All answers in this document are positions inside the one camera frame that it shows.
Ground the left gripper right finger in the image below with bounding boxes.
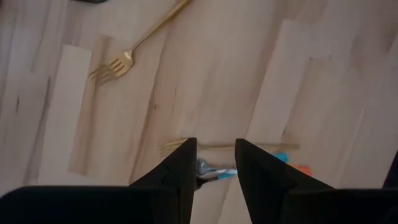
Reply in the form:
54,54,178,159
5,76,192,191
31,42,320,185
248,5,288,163
235,138,398,224

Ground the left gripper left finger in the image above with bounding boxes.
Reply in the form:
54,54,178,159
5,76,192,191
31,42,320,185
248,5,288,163
0,138,198,224

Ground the blue-handled silver fork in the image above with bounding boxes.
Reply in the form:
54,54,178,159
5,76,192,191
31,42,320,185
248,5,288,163
217,151,289,181

